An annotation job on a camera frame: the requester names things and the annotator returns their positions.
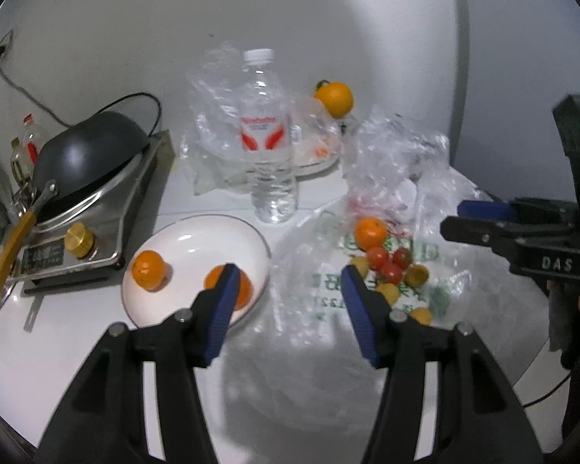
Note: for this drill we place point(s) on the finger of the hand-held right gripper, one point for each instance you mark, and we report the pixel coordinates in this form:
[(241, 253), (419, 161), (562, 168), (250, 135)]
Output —
[(483, 210), (473, 234)]

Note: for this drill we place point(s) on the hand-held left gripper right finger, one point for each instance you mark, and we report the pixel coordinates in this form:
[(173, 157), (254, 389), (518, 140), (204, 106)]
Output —
[(355, 299)]

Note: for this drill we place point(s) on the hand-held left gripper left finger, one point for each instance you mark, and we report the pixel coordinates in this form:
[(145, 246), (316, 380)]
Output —
[(225, 299)]

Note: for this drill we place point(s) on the small orange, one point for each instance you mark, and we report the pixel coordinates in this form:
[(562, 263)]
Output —
[(212, 280), (371, 232), (149, 269)]

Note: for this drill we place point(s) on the small yellow fruit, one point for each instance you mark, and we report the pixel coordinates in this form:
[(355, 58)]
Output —
[(360, 267), (421, 316), (388, 293), (416, 275)]

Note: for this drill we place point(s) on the green printed plastic bag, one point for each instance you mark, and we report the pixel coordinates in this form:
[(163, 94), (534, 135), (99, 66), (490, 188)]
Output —
[(309, 270)]

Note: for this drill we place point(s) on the white round plate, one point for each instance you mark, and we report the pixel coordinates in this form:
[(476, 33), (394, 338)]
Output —
[(198, 241)]

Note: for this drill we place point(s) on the crumpled clear plastic bag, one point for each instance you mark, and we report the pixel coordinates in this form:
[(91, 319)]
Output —
[(391, 154)]

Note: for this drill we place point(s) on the clear water bottle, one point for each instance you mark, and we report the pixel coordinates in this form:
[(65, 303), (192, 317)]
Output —
[(270, 169)]

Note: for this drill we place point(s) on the steel gas stove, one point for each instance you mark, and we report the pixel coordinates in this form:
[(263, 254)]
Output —
[(125, 203)]

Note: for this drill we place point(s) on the white plate with scraps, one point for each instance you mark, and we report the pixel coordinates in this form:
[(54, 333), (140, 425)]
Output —
[(314, 167)]

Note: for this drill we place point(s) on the orange with green stem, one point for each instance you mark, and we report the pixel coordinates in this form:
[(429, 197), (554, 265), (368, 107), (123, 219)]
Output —
[(336, 99)]

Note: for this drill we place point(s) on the yellow oil bottle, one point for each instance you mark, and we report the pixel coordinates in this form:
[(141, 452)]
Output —
[(18, 162)]

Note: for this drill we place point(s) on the red capped oil bottle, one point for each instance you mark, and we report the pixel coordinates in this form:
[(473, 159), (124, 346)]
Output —
[(33, 138)]

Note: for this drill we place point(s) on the wall socket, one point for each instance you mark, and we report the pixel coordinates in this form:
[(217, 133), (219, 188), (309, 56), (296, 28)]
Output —
[(7, 41)]

